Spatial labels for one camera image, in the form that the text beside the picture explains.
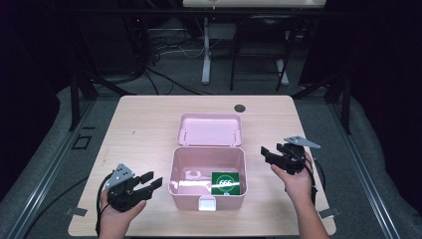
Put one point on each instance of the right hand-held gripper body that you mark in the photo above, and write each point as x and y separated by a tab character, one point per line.
292	159

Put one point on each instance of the green card packet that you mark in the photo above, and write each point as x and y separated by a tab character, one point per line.
225	183

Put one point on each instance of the person's left hand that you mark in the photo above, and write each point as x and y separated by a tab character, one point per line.
114	217

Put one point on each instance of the aluminium floor rail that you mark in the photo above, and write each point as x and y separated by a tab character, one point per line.
365	179
43	179

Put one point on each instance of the white desk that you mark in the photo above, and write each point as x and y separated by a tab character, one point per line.
206	49

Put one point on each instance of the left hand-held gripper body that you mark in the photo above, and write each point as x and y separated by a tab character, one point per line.
121	194

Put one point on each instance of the pink plastic box with lid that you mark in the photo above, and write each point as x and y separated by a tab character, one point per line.
205	159

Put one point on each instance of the black chair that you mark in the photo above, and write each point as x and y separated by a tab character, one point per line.
262	49

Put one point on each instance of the person's right hand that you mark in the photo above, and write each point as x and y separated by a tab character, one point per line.
298	187

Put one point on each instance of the grey tape strip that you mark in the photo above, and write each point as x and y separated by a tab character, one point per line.
330	212
76	211

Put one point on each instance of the black metal stand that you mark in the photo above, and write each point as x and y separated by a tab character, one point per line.
75	99
345	99

